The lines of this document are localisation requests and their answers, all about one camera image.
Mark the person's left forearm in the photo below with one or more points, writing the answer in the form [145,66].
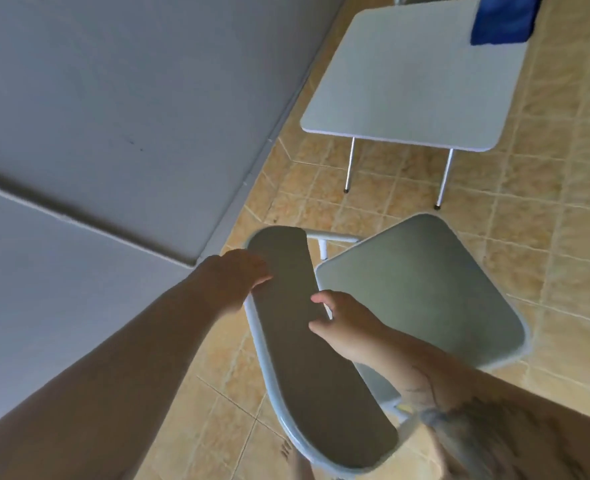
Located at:
[100,384]

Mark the person's left thumb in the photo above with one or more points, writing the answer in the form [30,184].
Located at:
[262,283]

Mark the white folding table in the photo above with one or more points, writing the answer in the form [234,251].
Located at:
[414,79]

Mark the blue cloth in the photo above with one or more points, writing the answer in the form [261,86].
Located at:
[502,19]

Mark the person's right hand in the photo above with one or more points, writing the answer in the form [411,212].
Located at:
[357,332]

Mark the person's right thumb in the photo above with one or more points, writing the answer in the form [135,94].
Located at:
[321,328]

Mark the person's left foot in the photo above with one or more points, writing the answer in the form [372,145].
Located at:
[297,464]

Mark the grey folding chair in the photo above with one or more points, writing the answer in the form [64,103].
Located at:
[315,374]

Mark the person's left hand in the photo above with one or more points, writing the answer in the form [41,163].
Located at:
[227,282]

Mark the person's right forearm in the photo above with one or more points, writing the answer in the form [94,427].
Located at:
[499,419]

